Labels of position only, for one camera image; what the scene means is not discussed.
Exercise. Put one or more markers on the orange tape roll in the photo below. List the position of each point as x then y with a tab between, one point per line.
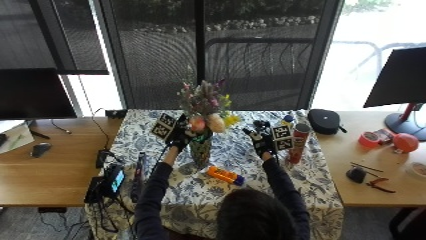
369	139

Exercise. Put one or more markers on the orange ball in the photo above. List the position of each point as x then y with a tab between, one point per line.
405	142

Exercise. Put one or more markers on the black flat box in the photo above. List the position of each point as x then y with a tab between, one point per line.
94	190

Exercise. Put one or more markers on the white round dish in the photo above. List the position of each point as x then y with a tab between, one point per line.
419	170

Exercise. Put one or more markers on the device with lit screen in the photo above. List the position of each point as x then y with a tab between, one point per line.
116	180

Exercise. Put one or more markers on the person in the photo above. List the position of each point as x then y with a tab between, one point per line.
248	210

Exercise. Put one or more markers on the blue floral tablecloth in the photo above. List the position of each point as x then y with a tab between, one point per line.
214	186

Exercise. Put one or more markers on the orange tube with blue cap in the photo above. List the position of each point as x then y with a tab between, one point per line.
226	175

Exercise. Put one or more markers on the black monitor with red stand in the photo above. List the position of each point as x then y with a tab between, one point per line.
400	90

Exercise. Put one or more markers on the glass vase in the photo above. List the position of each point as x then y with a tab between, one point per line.
200	150

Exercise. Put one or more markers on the bottle with blue cap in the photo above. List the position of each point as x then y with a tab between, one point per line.
288	119

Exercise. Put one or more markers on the black zip case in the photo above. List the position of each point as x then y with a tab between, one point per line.
325	121

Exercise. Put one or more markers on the mixed flower bouquet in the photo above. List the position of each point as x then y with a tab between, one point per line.
207	106

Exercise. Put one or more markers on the person's left hand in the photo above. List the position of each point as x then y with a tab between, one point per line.
180	135

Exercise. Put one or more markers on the black power adapter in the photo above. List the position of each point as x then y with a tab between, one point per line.
103	158

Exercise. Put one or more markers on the small black box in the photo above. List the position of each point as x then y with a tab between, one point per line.
116	113

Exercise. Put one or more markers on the white marker cube on glove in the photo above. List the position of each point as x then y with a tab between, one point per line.
164	126
283	137

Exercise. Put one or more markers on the small black round device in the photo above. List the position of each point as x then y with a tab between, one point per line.
356	174

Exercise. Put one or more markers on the white marker cube on right glove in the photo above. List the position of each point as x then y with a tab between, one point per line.
283	137

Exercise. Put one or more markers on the black pen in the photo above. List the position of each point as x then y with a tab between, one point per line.
367	166

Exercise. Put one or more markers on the black computer mouse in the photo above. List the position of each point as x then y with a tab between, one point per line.
41	149

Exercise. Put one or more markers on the red snack can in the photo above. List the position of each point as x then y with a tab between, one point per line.
299	143

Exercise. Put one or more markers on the person's right hand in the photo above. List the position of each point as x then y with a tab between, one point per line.
262	140

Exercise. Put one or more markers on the white paper sheet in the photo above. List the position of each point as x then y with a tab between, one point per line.
14	138

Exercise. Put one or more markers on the white marker cube on left glove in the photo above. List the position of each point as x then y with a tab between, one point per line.
164	126

